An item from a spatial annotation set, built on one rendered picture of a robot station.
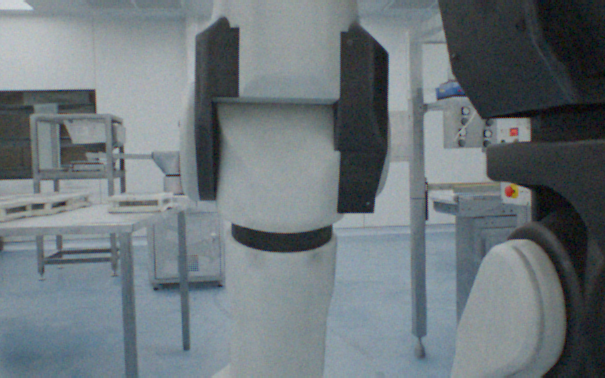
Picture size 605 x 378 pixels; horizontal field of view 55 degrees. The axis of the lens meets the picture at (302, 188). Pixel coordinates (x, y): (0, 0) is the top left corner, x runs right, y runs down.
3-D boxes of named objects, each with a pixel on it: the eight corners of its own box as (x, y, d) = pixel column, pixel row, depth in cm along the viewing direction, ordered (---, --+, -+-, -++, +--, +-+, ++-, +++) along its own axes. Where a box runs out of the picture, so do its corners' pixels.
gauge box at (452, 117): (453, 148, 259) (452, 103, 258) (443, 148, 270) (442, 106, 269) (497, 147, 264) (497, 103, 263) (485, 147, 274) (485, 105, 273)
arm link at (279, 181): (366, 399, 37) (392, 103, 32) (206, 404, 36) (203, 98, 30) (339, 315, 47) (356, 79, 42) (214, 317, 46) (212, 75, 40)
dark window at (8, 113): (-11, 180, 715) (-16, 90, 709) (-10, 180, 716) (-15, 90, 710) (99, 177, 730) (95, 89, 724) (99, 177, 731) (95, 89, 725)
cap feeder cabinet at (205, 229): (147, 291, 464) (144, 198, 460) (157, 277, 520) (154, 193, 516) (226, 287, 471) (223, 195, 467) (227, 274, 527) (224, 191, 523)
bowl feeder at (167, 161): (150, 196, 476) (148, 151, 474) (156, 194, 512) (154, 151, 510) (209, 194, 482) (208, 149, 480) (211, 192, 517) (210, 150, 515)
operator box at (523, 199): (529, 206, 184) (529, 124, 182) (500, 202, 200) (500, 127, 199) (546, 205, 185) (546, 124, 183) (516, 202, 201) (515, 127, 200)
